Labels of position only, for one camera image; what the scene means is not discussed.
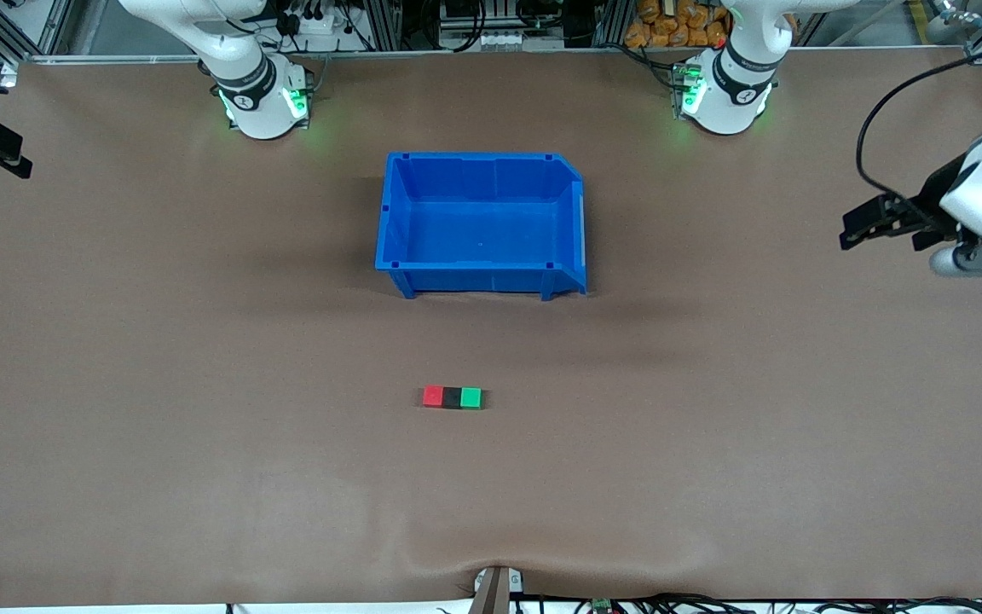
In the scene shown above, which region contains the orange bag pile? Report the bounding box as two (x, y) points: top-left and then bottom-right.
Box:
(625, 0), (731, 49)

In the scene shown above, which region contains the white power strip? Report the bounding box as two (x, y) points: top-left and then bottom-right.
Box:
(285, 0), (349, 42)

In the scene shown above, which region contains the blue plastic bin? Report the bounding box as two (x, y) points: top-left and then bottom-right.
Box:
(375, 152), (588, 302)

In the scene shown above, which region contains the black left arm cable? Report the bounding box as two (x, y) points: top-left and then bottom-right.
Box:
(854, 43), (982, 210)

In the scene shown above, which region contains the brown table edge bracket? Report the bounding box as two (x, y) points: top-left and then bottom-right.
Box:
(472, 565), (526, 614)

